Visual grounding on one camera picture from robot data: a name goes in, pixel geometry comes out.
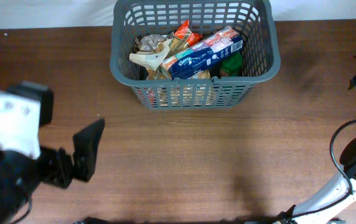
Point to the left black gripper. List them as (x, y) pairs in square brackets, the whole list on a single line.
[(89, 137)]

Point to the small brown paper packet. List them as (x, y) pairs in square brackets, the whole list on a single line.
[(150, 50)]

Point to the green lid jar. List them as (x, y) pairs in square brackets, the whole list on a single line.
[(231, 66)]

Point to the Kleenex tissue multipack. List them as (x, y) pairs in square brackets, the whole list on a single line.
[(205, 54)]

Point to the orange spaghetti packet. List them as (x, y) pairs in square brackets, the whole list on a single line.
[(182, 39)]

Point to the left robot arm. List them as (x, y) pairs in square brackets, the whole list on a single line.
[(14, 197)]

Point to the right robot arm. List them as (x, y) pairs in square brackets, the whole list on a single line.
[(336, 195)]

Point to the grey plastic basket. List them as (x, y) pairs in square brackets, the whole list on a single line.
[(207, 89)]

